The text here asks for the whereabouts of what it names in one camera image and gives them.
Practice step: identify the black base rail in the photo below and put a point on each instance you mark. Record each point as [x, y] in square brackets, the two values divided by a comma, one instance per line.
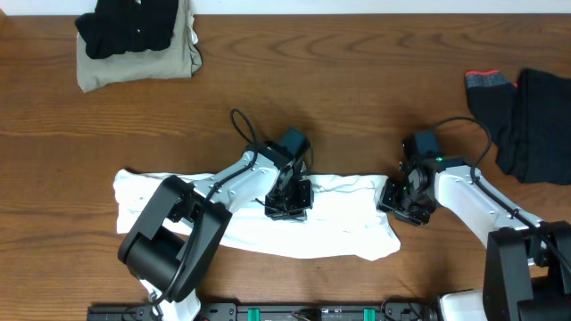
[388, 310]

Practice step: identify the black garment with red trim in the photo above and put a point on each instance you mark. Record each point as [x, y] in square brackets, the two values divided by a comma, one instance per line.
[491, 100]

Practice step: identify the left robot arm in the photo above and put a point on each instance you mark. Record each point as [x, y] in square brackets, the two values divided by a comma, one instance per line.
[173, 241]

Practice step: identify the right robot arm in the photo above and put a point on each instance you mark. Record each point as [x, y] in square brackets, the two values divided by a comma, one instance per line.
[527, 264]

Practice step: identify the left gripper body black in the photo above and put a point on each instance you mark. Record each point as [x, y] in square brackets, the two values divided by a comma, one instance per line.
[288, 208]

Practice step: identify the black garment right edge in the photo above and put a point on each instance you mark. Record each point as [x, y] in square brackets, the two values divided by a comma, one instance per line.
[541, 128]

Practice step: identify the white t-shirt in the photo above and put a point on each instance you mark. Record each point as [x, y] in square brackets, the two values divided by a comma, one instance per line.
[344, 221]

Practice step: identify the folded khaki garment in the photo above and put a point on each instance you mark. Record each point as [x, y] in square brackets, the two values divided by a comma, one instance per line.
[180, 60]

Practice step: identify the folded black garment on stack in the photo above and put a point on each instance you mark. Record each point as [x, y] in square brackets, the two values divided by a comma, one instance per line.
[121, 26]

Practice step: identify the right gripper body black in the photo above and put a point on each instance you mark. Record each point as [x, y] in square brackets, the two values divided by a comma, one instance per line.
[402, 201]

